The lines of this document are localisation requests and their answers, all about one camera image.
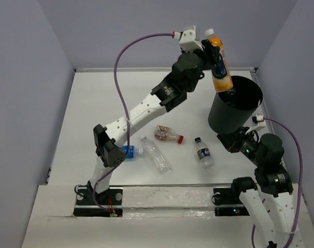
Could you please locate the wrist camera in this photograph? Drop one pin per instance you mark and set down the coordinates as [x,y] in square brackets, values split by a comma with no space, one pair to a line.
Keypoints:
[258,123]
[188,39]

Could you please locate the red cap bottle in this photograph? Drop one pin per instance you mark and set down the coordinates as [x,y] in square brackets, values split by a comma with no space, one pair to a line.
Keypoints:
[167,134]

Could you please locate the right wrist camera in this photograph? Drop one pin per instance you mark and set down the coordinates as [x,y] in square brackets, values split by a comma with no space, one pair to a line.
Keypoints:
[258,123]

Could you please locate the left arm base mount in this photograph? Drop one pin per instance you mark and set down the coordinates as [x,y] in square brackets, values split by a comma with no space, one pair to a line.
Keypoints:
[109,203]

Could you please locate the orange juice bottle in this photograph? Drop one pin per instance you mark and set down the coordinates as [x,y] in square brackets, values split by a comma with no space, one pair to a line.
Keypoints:
[220,73]

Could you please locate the blue label water bottle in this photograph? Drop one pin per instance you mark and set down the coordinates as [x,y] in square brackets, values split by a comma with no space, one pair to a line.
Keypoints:
[132,152]

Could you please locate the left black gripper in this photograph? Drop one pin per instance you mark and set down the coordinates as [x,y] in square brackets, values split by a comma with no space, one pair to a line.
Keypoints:
[212,52]

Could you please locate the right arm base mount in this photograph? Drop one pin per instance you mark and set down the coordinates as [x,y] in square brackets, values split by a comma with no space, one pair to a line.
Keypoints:
[226,204]

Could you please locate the clear unlabeled bottle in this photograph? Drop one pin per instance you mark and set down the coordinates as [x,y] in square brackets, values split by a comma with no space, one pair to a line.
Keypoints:
[153,153]

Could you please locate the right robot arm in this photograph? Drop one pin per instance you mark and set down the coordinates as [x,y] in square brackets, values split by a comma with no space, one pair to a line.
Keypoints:
[268,197]

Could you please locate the small pepsi bottle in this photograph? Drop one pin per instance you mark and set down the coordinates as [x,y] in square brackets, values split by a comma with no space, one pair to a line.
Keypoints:
[203,153]

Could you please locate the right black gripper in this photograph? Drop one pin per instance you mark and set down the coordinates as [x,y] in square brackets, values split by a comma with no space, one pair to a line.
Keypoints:
[230,140]

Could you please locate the black cylindrical bin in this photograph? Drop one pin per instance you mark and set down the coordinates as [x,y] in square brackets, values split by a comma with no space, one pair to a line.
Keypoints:
[229,113]

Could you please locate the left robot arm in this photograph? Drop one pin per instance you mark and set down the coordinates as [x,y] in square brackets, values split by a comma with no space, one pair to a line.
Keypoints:
[167,95]

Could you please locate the crushed clear bottle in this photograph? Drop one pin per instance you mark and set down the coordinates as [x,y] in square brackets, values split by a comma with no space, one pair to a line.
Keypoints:
[231,92]

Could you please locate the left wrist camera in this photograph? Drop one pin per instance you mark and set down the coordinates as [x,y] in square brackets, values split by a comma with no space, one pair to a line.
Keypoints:
[188,39]

